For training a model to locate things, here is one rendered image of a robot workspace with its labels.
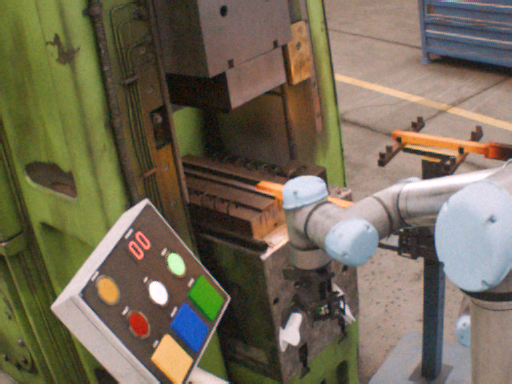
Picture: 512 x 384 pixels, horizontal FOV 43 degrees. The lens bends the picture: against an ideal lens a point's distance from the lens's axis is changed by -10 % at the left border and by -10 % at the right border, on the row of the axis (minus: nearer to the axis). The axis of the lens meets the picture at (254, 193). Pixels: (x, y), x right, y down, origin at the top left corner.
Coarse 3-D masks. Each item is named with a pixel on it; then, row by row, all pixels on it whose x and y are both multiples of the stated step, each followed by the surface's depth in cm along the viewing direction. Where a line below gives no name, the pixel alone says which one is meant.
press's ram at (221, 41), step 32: (160, 0) 151; (192, 0) 145; (224, 0) 150; (256, 0) 158; (160, 32) 156; (192, 32) 149; (224, 32) 152; (256, 32) 160; (288, 32) 169; (192, 64) 154; (224, 64) 155
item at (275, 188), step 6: (258, 186) 183; (264, 186) 182; (270, 186) 181; (276, 186) 181; (282, 186) 180; (276, 192) 179; (282, 198) 179; (330, 198) 171; (342, 204) 167; (348, 204) 167
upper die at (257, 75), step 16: (240, 64) 159; (256, 64) 163; (272, 64) 167; (176, 80) 168; (192, 80) 164; (208, 80) 161; (224, 80) 157; (240, 80) 160; (256, 80) 164; (272, 80) 168; (176, 96) 171; (192, 96) 167; (208, 96) 163; (224, 96) 160; (240, 96) 161; (256, 96) 165
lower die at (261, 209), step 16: (192, 160) 207; (208, 160) 205; (192, 176) 197; (208, 176) 194; (240, 176) 191; (256, 176) 191; (272, 176) 190; (192, 192) 191; (224, 192) 186; (240, 192) 185; (256, 192) 182; (208, 208) 182; (224, 208) 181; (240, 208) 180; (256, 208) 177; (272, 208) 179; (224, 224) 181; (240, 224) 176; (256, 224) 175; (272, 224) 180
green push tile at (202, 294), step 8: (200, 280) 143; (192, 288) 140; (200, 288) 141; (208, 288) 144; (192, 296) 138; (200, 296) 140; (208, 296) 142; (216, 296) 144; (200, 304) 139; (208, 304) 141; (216, 304) 143; (208, 312) 140; (216, 312) 142
